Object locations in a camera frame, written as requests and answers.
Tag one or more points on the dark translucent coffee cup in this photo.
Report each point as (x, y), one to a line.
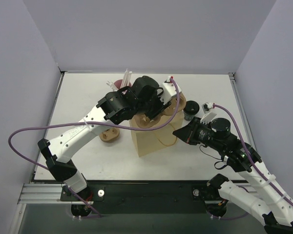
(188, 117)

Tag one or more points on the brown cardboard cup carrier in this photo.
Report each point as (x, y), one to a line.
(143, 122)

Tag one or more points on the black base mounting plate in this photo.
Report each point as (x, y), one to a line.
(147, 197)

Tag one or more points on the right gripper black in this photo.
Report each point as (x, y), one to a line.
(193, 131)

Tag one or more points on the pink straw holder cup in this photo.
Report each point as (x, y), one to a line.
(118, 83)

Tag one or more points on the brown paper bag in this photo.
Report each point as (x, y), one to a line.
(147, 142)

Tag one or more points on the white paper straw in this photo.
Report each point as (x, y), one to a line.
(124, 80)
(128, 78)

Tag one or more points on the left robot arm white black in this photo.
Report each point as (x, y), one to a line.
(114, 108)

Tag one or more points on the black cup lid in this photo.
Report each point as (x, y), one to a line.
(191, 108)

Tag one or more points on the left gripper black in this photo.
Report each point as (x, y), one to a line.
(155, 111)

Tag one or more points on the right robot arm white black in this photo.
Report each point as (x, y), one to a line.
(273, 208)

